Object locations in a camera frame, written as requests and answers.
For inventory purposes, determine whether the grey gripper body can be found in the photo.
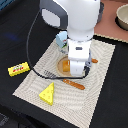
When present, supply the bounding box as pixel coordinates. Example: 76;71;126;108
68;53;91;76

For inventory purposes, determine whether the wooden handled toy fork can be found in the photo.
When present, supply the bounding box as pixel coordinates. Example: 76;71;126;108
44;70;85;90

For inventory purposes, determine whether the wooden handled toy knife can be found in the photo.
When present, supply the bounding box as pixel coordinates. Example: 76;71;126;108
91;58;98;63

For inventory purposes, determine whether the orange toy bread loaf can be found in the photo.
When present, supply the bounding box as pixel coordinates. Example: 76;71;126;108
62;60;70;72

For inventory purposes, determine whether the beige woven placemat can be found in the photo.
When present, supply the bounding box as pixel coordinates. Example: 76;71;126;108
14;40;115;128

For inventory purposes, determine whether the round wooden plate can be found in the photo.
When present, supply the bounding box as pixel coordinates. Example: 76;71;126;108
56;56;71;77

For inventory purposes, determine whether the pink toy stove board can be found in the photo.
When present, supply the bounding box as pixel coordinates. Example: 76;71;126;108
94;0;128;43

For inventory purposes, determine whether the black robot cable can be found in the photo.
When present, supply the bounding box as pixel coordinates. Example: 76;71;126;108
26;17;88;80

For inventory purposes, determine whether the yellow toy cheese wedge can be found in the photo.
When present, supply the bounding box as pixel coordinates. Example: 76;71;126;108
39;83;54;105

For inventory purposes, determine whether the yellow toy butter box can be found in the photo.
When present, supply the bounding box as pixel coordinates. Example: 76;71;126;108
8;62;30;76

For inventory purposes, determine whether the light blue milk carton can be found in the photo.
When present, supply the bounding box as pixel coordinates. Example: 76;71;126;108
56;31;67;48

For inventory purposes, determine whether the beige toy bowl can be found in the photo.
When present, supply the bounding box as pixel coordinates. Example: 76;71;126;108
116;4;128;30

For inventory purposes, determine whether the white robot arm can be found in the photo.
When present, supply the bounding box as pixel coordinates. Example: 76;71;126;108
39;0;100;76

